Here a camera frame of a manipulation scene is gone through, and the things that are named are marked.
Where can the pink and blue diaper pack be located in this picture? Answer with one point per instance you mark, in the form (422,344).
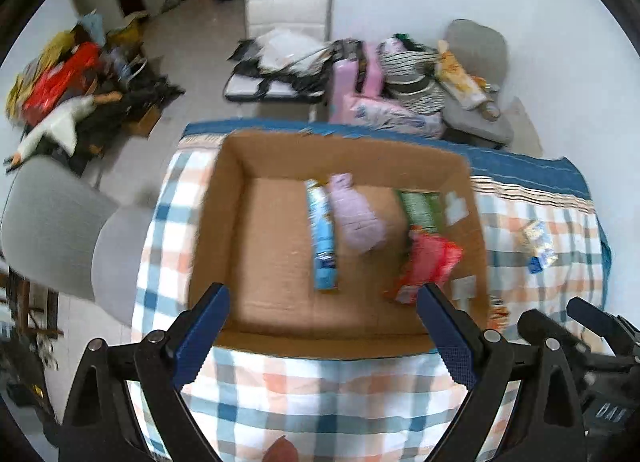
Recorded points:
(390,115)

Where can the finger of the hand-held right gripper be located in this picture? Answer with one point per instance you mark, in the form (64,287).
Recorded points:
(602,324)
(547,327)

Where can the purple soft pouch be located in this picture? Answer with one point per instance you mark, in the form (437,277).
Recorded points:
(355,217)

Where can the dark clothing pile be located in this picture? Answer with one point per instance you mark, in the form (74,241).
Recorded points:
(127,102)

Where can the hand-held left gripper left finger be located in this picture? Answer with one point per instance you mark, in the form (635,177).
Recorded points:
(200,337)

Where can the red snack packet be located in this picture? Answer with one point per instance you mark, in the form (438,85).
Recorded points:
(427,262)

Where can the yellow and blue packet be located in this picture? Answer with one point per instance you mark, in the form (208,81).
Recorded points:
(537,244)

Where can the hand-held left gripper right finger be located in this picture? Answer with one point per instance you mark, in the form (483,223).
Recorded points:
(450,337)

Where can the yellow snack bag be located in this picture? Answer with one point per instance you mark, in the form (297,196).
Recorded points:
(460,77)

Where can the grey fabric chair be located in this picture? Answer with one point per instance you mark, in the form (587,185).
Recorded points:
(60,232)

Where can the small cardboard box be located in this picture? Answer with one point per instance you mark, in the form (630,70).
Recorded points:
(145,117)

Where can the blue snack tube packet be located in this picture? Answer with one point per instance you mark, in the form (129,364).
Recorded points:
(322,242)

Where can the white padded chair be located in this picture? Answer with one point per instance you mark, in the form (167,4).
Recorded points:
(287,5)

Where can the brown cardboard box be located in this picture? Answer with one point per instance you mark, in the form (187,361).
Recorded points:
(270,262)

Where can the plaid blanket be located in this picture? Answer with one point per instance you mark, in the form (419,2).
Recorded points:
(320,402)

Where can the orange patterned packet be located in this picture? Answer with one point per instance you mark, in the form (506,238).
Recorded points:
(497,314)

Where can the clear plastic bags pile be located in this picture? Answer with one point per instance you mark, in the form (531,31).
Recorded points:
(282,50)

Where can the pink suitcase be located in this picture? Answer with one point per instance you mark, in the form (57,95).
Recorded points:
(357,80)

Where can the striped clothing pile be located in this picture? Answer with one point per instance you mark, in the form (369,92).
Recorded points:
(412,75)

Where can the grey cushioned chair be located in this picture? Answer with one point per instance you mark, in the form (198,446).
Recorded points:
(477,47)

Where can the red plastic bag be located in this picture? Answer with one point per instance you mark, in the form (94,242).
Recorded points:
(57,80)

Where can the white goose plush toy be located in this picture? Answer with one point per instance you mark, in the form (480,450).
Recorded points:
(55,127)

